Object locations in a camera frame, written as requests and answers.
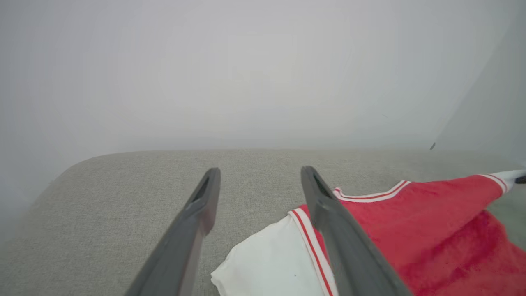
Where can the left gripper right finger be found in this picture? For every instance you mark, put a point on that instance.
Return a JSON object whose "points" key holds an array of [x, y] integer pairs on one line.
{"points": [[345, 246]]}

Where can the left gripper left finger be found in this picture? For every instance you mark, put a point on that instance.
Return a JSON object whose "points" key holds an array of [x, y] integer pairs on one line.
{"points": [[189, 230]]}

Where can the red garment with white trim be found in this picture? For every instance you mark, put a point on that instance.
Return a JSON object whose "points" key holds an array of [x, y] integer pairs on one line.
{"points": [[431, 230]]}

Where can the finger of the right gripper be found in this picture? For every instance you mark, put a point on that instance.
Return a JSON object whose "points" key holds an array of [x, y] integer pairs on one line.
{"points": [[522, 179]]}

